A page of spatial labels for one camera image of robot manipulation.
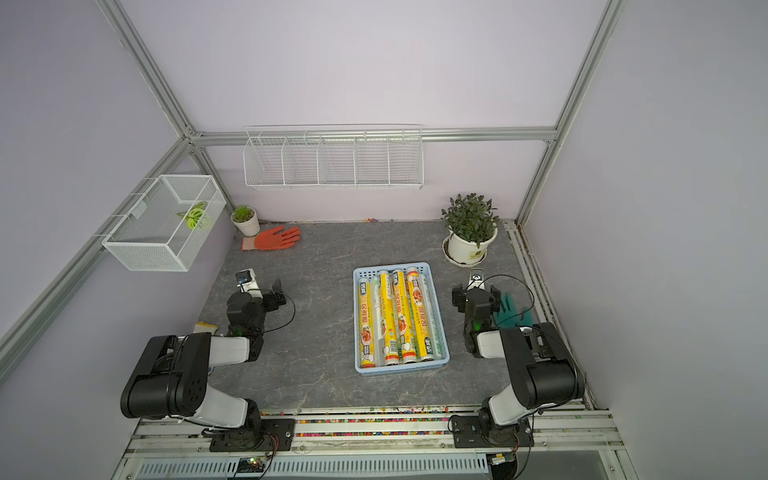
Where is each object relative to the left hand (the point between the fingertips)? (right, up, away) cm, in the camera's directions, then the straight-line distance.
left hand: (266, 284), depth 92 cm
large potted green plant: (+65, +19, +4) cm, 68 cm away
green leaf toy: (-16, +20, -10) cm, 28 cm away
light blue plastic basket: (+31, +3, +6) cm, 32 cm away
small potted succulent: (-17, +22, +20) cm, 34 cm away
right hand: (+66, 0, +2) cm, 66 cm away
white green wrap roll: (+52, -10, -3) cm, 53 cm away
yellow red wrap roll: (+31, -12, -3) cm, 34 cm away
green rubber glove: (+76, -10, +1) cm, 76 cm away
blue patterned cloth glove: (-20, -14, 0) cm, 24 cm away
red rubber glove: (-10, +14, +25) cm, 30 cm away
